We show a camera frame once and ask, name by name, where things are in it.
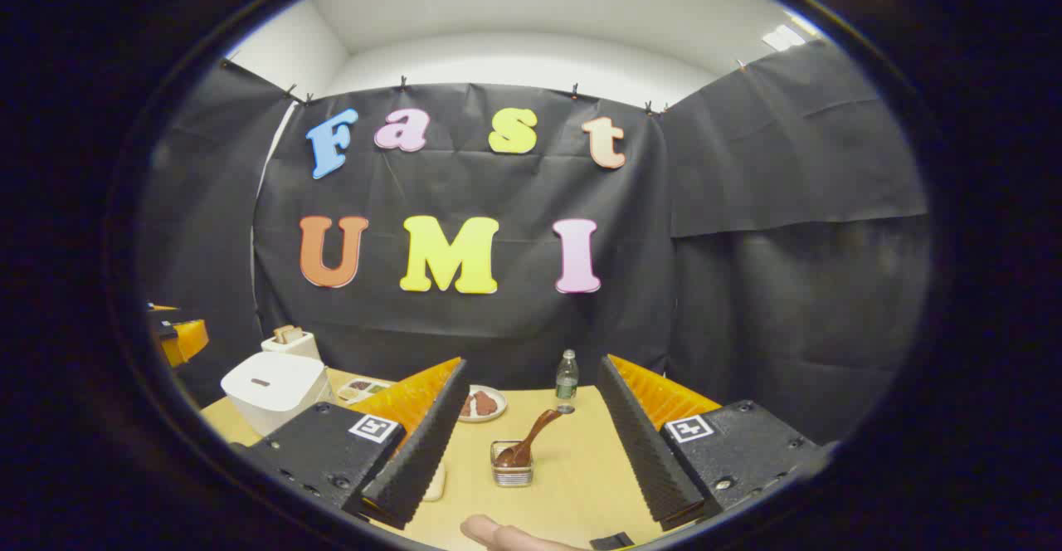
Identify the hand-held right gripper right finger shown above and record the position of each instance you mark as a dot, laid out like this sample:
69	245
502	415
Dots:
647	460

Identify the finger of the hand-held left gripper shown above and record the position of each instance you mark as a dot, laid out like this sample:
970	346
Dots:
189	339

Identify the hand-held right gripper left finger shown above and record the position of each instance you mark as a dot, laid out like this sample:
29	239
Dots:
415	460

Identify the clear box of rice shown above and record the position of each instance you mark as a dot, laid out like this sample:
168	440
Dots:
436	485

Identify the white rice cooker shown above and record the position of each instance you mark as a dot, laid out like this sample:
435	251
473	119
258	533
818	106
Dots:
270	389

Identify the brown wooden spoon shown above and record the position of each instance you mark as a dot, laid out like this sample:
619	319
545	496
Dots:
531	439

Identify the brown meat piece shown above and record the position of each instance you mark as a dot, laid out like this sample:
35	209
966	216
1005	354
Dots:
467	406
485	404

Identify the white compartment dish of beans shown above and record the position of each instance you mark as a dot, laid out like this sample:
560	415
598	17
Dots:
361	389

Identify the white round plate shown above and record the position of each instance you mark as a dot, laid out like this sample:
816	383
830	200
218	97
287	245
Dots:
495	414

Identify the toast slice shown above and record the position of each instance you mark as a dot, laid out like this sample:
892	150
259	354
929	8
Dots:
288	334

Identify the white toaster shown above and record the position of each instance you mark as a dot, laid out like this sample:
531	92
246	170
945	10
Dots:
290	347

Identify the green label plastic bottle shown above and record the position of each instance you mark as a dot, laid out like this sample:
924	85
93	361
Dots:
567	381

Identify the black backdrop cloth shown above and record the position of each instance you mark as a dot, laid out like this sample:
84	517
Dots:
747	285

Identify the small ceiling light panel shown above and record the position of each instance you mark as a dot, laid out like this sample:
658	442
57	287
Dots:
782	38

